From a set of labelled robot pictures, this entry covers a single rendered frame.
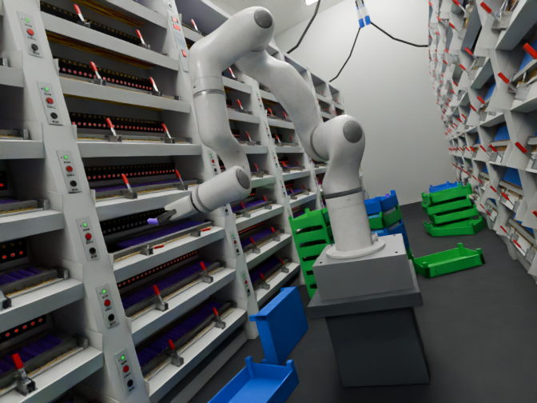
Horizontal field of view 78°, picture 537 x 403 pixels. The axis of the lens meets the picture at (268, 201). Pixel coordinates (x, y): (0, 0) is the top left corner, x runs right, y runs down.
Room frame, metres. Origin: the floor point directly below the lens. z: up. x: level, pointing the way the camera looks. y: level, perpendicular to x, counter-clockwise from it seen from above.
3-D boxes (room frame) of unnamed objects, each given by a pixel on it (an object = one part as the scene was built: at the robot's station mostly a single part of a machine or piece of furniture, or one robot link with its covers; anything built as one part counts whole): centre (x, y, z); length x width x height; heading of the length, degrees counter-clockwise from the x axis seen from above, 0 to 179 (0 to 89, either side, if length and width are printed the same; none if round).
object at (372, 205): (1.82, -0.50, 0.44); 0.30 x 0.20 x 0.08; 44
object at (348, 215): (1.08, -0.24, 0.48); 0.19 x 0.19 x 0.18
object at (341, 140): (1.04, -0.25, 0.69); 0.19 x 0.12 x 0.24; 21
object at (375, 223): (1.82, -0.50, 0.36); 0.30 x 0.20 x 0.08; 44
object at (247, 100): (2.24, -0.02, 0.89); 0.20 x 0.09 x 1.78; 63
